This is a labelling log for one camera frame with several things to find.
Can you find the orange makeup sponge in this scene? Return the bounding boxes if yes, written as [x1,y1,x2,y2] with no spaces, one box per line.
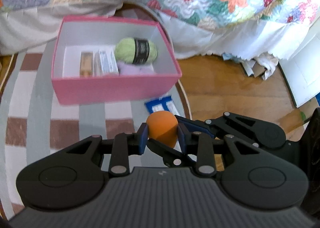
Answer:
[146,111,178,148]

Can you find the blue wipes packet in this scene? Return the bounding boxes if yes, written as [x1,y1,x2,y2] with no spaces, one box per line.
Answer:
[144,95,180,116]

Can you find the purple fluffy cloth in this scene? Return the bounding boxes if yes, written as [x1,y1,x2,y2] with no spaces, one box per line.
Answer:
[117,61,155,75]

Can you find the white small carton box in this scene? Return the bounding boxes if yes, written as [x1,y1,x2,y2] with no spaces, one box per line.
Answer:
[93,49,119,77]

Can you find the gold capped foundation bottle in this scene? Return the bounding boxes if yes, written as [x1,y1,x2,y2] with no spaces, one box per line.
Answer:
[79,52,93,77]

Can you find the white board on floor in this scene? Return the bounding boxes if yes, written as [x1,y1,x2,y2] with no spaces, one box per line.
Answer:
[279,21,320,107]

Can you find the pink cardboard box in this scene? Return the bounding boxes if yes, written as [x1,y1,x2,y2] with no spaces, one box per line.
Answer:
[52,16,182,105]

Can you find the crumpled papers under bed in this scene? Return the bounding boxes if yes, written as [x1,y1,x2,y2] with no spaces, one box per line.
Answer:
[222,53,279,80]

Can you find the checkered oval rug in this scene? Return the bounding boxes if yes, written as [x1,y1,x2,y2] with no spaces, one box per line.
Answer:
[0,0,193,221]

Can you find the green yarn ball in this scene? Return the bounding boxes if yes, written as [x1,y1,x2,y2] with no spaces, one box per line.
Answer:
[114,38,158,65]

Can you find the white bed skirt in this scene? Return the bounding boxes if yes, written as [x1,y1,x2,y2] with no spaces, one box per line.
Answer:
[1,0,311,60]

